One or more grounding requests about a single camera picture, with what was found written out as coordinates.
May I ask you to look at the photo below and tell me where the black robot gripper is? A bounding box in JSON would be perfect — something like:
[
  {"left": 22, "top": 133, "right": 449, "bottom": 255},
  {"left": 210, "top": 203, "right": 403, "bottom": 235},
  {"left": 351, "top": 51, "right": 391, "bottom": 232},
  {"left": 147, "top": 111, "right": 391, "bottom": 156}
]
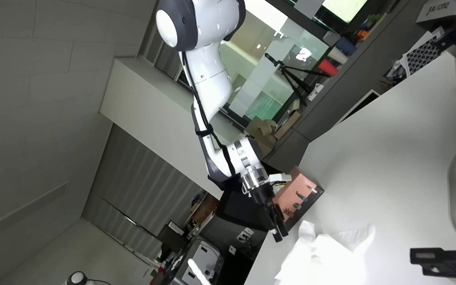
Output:
[{"left": 236, "top": 149, "right": 286, "bottom": 244}]

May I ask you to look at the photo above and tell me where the pink tissue box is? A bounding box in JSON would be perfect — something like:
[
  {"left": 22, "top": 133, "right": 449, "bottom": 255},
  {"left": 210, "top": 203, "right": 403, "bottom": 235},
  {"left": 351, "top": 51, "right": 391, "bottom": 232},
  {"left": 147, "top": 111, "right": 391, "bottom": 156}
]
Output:
[{"left": 272, "top": 167, "right": 326, "bottom": 232}]

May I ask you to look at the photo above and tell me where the crumpled white tissue pile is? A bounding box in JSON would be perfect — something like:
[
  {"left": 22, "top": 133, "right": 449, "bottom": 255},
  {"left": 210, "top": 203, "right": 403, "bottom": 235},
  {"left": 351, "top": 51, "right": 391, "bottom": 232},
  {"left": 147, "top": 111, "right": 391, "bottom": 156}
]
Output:
[{"left": 272, "top": 221, "right": 380, "bottom": 285}]

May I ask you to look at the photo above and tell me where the brown cardboard box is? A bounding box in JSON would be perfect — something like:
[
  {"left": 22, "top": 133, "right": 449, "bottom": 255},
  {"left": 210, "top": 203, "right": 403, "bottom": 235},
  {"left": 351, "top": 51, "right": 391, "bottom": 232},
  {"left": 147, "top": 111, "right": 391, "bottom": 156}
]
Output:
[{"left": 253, "top": 110, "right": 304, "bottom": 156}]

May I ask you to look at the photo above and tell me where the white perforated box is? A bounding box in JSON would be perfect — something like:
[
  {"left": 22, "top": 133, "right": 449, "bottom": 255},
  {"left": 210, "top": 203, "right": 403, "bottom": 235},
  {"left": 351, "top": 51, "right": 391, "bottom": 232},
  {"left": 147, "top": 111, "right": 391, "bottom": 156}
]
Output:
[{"left": 392, "top": 29, "right": 454, "bottom": 78}]

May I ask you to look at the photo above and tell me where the gray box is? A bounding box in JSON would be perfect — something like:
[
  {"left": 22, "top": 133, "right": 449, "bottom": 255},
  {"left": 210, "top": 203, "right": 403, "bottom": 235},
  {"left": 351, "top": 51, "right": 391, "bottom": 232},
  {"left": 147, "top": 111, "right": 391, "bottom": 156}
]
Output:
[{"left": 415, "top": 0, "right": 456, "bottom": 29}]

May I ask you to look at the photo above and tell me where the gray desktop computer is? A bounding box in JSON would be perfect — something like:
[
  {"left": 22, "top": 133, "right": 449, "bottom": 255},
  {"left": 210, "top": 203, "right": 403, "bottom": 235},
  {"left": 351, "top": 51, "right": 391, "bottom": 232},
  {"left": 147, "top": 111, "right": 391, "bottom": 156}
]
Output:
[{"left": 182, "top": 240, "right": 225, "bottom": 285}]

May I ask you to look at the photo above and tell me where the red object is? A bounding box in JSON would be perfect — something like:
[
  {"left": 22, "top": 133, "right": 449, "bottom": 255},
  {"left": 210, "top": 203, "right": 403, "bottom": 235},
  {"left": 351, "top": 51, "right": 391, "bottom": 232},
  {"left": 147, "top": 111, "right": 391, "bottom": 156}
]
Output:
[{"left": 316, "top": 59, "right": 340, "bottom": 78}]

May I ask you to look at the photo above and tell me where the black stand bar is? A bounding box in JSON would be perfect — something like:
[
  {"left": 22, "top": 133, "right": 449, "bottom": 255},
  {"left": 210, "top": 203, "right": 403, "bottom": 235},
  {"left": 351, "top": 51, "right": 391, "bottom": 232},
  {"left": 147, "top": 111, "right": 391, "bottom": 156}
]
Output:
[{"left": 408, "top": 246, "right": 456, "bottom": 282}]

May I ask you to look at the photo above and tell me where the blue object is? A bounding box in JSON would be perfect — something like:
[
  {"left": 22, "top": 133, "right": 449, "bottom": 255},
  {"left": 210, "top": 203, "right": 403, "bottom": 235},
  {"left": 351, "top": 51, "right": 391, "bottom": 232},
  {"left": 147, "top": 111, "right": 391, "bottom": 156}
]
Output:
[{"left": 335, "top": 37, "right": 358, "bottom": 59}]

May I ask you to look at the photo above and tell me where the glass partition window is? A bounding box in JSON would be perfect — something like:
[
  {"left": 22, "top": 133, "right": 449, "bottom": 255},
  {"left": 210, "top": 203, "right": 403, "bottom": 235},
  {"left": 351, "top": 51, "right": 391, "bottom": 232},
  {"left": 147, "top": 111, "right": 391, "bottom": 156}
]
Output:
[{"left": 218, "top": 0, "right": 345, "bottom": 126}]

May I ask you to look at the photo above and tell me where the orange object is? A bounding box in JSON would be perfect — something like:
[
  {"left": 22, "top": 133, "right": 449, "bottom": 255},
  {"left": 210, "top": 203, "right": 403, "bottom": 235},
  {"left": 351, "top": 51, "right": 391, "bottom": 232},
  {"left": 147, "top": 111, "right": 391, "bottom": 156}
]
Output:
[{"left": 354, "top": 29, "right": 372, "bottom": 45}]

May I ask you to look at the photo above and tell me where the black camera tripod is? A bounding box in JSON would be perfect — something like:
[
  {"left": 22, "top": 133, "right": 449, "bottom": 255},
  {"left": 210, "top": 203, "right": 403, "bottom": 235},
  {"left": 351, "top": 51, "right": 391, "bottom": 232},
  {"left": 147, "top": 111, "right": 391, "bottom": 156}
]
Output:
[{"left": 263, "top": 51, "right": 320, "bottom": 108}]

